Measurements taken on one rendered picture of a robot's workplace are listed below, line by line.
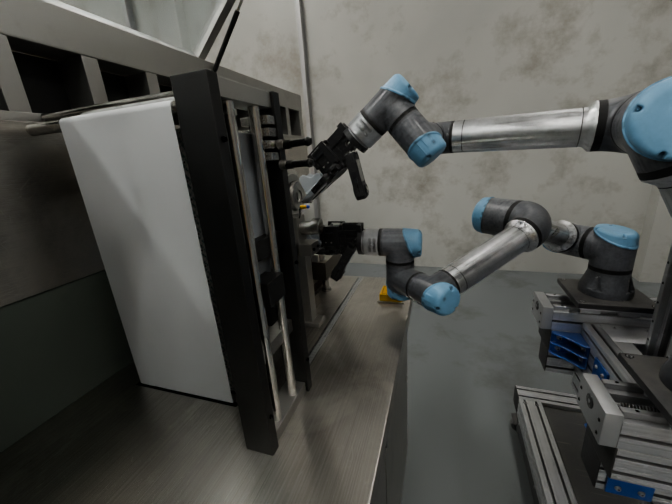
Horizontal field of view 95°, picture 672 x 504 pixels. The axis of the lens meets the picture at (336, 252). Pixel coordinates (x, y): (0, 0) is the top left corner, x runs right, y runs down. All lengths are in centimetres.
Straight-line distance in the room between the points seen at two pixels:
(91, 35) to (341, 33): 323
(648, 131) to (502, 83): 307
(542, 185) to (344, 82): 232
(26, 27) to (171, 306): 55
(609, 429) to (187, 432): 87
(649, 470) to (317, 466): 75
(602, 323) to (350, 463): 108
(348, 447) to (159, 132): 56
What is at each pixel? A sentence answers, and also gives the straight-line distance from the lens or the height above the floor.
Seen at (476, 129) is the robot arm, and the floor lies 138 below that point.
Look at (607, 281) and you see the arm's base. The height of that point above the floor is 88.
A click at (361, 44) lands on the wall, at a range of 388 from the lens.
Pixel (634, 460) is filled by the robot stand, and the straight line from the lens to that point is 106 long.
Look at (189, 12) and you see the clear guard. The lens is 112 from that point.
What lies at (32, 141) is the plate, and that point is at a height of 141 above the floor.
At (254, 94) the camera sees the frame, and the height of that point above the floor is 143.
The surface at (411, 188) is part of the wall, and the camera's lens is 366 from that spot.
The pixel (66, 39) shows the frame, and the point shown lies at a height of 160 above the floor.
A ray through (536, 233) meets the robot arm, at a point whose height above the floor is 112.
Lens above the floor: 134
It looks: 17 degrees down
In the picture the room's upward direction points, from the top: 4 degrees counter-clockwise
